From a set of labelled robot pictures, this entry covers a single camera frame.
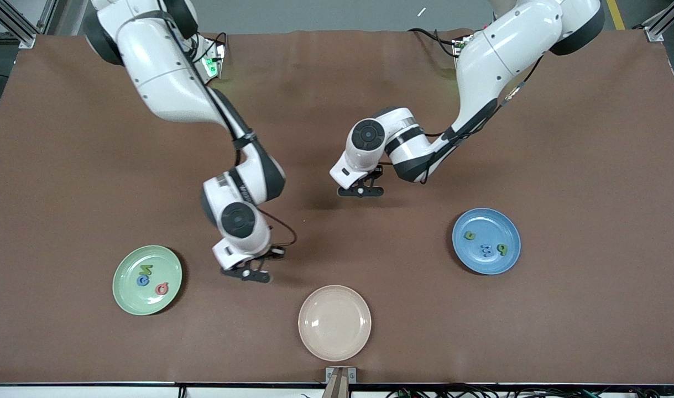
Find cream plate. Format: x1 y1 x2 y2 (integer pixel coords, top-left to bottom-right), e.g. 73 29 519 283
298 285 372 362

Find brown table mat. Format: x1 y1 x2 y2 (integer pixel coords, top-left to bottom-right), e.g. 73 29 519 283
0 29 674 385

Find green plate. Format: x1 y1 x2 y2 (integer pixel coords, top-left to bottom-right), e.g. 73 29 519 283
112 245 183 316

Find blue plate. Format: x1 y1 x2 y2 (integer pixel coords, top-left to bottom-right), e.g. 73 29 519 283
452 208 521 275

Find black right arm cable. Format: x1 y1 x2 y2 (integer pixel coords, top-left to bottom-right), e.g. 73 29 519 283
159 0 297 250

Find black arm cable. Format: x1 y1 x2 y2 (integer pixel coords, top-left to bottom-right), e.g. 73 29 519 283
159 0 297 250
378 53 545 183

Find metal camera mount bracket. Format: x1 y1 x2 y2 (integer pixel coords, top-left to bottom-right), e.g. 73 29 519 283
325 366 357 398

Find black base cable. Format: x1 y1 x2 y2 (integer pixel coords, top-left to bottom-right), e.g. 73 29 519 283
409 28 462 56
196 32 228 56

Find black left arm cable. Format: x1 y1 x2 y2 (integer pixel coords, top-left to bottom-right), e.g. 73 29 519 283
378 53 545 183

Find tangled black cables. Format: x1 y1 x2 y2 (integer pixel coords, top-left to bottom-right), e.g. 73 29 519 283
386 381 674 398

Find aluminium frame profile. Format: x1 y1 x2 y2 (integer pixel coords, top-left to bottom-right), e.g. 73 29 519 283
644 0 674 42
0 0 58 49

